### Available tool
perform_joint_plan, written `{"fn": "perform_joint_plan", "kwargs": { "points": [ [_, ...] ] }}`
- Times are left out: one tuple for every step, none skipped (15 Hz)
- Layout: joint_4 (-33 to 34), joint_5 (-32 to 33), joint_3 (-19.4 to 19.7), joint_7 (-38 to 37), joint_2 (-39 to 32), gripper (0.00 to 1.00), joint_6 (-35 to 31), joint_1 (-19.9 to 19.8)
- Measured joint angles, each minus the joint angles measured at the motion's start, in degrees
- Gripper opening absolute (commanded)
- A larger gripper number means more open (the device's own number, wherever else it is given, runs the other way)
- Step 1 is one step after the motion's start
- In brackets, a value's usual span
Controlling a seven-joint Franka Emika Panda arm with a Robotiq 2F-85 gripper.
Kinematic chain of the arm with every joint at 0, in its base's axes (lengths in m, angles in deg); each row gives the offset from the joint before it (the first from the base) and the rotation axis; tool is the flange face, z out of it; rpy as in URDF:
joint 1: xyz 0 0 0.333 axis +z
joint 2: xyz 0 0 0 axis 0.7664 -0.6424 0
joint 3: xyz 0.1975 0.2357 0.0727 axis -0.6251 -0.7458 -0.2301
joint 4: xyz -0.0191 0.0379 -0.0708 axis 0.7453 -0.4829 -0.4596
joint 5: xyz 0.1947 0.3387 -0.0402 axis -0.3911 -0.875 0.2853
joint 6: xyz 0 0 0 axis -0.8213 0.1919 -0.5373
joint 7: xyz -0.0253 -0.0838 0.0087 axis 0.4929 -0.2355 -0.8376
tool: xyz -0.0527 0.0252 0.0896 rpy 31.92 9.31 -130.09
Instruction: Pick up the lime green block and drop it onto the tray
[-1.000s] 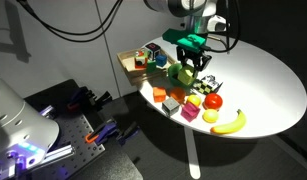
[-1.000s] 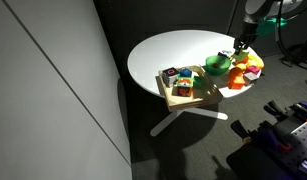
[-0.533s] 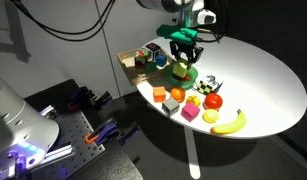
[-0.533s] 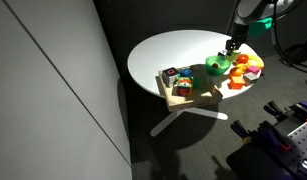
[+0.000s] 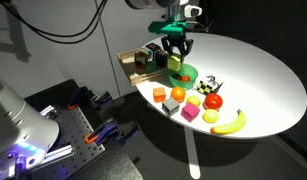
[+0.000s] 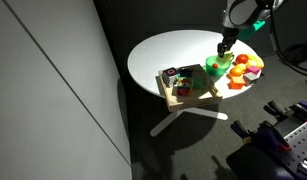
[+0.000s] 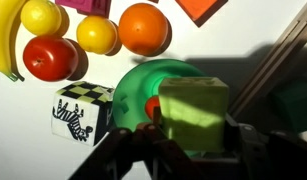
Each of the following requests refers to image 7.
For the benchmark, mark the small red fruit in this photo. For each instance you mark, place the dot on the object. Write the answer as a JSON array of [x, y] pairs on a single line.
[[151, 106]]

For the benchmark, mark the yellow lemon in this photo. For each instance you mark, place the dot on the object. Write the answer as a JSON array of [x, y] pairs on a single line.
[[41, 16]]

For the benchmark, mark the magenta block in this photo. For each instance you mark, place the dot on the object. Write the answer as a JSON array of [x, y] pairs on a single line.
[[83, 5]]

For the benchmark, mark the zebra checkered cube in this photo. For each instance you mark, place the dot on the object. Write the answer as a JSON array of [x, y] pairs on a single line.
[[76, 113]]

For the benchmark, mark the green plastic bowl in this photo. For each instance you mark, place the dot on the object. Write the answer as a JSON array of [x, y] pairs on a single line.
[[136, 86]]

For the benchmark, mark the wooden tray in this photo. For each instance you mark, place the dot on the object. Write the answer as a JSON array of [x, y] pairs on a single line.
[[276, 56]]

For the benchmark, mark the orange fruit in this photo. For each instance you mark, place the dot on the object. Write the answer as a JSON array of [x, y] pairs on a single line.
[[143, 28]]

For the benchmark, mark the red tomato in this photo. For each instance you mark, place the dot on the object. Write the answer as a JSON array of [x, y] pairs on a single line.
[[49, 58]]

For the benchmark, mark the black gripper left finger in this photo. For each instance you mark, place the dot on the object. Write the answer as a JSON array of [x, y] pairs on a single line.
[[133, 156]]

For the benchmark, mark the yellow banana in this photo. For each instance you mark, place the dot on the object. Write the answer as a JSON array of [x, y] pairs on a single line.
[[1, 36]]

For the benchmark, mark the orange block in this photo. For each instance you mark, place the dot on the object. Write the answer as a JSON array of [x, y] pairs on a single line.
[[198, 8]]

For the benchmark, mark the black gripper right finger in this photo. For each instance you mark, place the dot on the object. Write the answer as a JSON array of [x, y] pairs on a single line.
[[279, 156]]

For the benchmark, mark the small yellow round fruit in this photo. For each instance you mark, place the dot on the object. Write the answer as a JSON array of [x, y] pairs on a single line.
[[96, 35]]

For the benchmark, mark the lime green block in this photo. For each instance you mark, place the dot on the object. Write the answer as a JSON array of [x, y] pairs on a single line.
[[193, 110]]

